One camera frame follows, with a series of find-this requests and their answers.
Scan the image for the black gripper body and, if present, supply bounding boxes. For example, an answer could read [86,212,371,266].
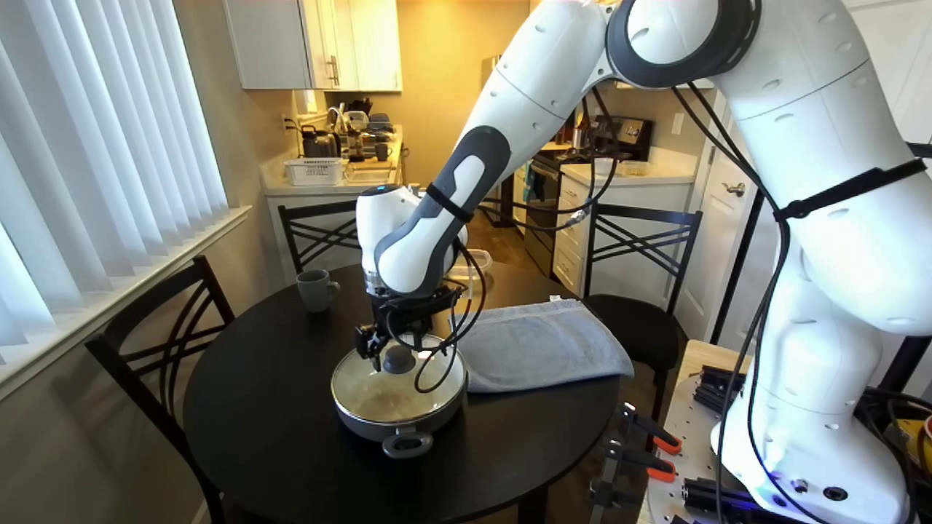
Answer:
[364,283,460,355]

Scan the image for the glass lid with gray knob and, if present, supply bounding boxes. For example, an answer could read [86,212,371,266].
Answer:
[329,344,469,422]

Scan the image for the gray cooking pot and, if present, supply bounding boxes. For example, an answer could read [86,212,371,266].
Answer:
[329,344,472,462]

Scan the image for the gray ceramic mug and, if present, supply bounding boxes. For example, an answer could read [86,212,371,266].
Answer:
[294,267,343,317]

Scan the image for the clear plastic food container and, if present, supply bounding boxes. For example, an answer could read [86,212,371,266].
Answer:
[451,248,496,295]

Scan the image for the gray blue dish towel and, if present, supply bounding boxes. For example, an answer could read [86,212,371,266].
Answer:
[454,298,639,397]

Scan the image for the black cross-back chair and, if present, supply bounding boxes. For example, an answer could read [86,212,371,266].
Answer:
[276,194,364,279]
[579,197,705,422]

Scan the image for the white kitchen counter unit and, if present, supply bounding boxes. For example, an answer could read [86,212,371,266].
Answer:
[259,154,403,285]

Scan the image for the white plastic tray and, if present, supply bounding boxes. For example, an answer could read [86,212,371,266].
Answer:
[284,154,351,189]

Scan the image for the dark countertop appliances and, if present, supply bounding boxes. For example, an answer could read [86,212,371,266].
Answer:
[339,98,400,165]

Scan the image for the black coffee maker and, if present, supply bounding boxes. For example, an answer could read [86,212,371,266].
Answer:
[298,113,343,161]

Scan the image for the black chair with curved back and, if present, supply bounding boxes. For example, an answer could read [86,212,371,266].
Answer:
[86,253,242,524]

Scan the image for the white window sill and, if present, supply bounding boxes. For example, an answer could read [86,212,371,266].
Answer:
[0,205,256,401]

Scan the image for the white robot stand table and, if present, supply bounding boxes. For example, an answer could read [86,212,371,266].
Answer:
[635,337,773,524]

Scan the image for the black box on stand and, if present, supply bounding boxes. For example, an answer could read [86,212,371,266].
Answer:
[692,365,748,419]

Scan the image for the white panel door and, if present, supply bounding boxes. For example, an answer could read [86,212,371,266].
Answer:
[673,133,782,344]

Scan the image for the white upper kitchen cabinet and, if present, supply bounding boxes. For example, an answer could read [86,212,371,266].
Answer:
[223,0,405,97]

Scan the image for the black tripod stand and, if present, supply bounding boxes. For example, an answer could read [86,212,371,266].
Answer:
[709,212,773,349]

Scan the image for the white vertical window blinds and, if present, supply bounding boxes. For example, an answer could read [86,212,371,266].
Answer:
[0,0,234,349]

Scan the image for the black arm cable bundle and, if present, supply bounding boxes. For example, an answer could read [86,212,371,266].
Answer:
[412,82,625,397]

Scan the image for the orange-handled black clamp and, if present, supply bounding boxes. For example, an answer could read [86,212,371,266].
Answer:
[604,438,681,487]
[614,400,684,461]

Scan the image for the black base cable bundle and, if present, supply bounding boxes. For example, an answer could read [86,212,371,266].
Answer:
[668,82,932,524]

